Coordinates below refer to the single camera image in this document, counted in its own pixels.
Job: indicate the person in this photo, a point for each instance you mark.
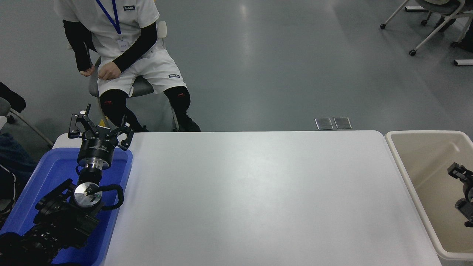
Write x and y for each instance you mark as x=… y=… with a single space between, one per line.
x=147 y=66
x=467 y=46

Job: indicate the person's right forearm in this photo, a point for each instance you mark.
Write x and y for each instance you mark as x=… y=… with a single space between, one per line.
x=81 y=51

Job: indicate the metal floor outlet cover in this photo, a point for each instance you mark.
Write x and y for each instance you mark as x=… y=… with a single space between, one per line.
x=323 y=123
x=342 y=122

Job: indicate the person's left forearm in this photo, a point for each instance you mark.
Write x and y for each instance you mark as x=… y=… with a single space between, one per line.
x=136 y=46

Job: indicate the white metal bar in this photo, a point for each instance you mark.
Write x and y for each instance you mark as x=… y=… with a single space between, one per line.
x=463 y=62

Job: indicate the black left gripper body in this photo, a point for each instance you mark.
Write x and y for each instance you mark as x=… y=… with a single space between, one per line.
x=97 y=147

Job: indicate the person's left hand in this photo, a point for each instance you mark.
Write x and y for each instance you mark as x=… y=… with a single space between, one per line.
x=109 y=71

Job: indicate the grey chair with wheeled leg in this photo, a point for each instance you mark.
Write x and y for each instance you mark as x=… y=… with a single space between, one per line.
x=3 y=107

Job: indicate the blue plastic tray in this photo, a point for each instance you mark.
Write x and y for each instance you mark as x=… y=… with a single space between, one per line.
x=55 y=166

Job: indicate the black garment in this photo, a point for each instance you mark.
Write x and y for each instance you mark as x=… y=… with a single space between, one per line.
x=13 y=98

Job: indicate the grey swivel chair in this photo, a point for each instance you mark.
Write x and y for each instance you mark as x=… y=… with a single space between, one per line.
x=142 y=88

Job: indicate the white-legged office chair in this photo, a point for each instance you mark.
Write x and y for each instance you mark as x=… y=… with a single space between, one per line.
x=439 y=5

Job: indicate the person's right hand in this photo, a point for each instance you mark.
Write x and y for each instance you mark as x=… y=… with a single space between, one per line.
x=87 y=72

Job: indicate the large pale plastic bin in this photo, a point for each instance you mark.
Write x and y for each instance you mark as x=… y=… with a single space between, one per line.
x=425 y=177

